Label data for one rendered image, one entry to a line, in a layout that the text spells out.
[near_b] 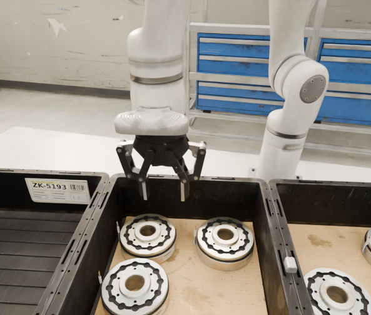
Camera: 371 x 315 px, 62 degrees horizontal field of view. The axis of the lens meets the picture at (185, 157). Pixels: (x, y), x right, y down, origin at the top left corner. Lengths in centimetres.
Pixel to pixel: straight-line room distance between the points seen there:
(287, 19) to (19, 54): 371
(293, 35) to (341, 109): 180
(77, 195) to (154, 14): 42
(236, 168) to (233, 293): 57
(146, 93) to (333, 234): 46
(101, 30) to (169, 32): 312
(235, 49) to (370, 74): 88
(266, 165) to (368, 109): 177
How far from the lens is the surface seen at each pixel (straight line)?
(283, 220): 53
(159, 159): 47
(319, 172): 111
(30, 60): 407
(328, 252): 65
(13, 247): 68
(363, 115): 248
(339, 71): 234
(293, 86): 64
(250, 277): 57
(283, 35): 66
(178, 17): 38
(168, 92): 40
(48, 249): 65
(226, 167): 105
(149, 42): 38
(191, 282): 55
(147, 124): 37
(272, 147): 73
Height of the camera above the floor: 128
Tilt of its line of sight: 32 degrees down
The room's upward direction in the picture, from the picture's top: straight up
